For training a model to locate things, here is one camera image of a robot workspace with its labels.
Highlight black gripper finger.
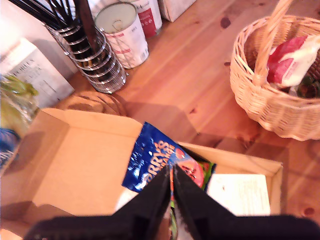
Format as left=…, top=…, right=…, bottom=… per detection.
left=172, top=164, right=236, bottom=240
left=113, top=164, right=172, bottom=240

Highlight blue Terry's mini eggs bag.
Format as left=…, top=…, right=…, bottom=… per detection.
left=121, top=121, right=217, bottom=201

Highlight brown cardboard box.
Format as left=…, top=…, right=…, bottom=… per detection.
left=0, top=107, right=285, bottom=233

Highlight white Porlex box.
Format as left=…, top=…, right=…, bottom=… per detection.
left=0, top=37, right=76, bottom=109

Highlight white printed paper sheet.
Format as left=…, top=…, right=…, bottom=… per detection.
left=206, top=173, right=273, bottom=216

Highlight white tin can red lines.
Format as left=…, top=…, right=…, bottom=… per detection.
left=94, top=1, right=150, bottom=70

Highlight yellow plastic paper roll pack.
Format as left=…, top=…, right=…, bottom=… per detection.
left=0, top=74, right=41, bottom=171

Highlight white tin can red label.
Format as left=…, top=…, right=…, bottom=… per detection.
left=119, top=0, right=164, bottom=39

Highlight brown wooden spatula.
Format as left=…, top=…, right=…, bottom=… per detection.
left=74, top=0, right=100, bottom=52

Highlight white printed carton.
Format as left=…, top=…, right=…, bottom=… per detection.
left=159, top=0, right=198, bottom=23

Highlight black chopstick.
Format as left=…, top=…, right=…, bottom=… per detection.
left=8, top=0, right=63, bottom=28
left=46, top=0, right=75, bottom=25

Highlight woven wicker basket with handle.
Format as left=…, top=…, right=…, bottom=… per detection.
left=229, top=0, right=320, bottom=142

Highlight chrome wire utensil holder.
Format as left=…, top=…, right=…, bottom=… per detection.
left=43, top=19, right=128, bottom=95

